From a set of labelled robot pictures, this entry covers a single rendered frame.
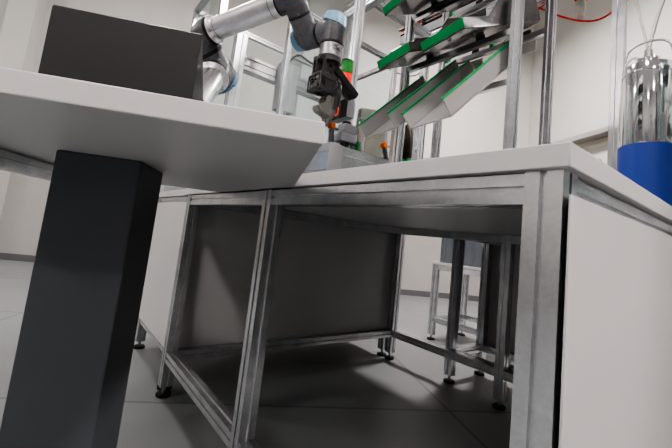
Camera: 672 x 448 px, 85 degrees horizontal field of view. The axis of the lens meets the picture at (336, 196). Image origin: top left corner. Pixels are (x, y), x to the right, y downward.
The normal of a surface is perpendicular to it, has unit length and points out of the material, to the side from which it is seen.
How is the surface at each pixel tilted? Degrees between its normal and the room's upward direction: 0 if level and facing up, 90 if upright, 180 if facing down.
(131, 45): 90
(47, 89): 90
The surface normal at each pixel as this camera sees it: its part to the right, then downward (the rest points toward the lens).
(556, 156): -0.78, -0.16
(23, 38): 0.19, -0.09
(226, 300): 0.62, -0.02
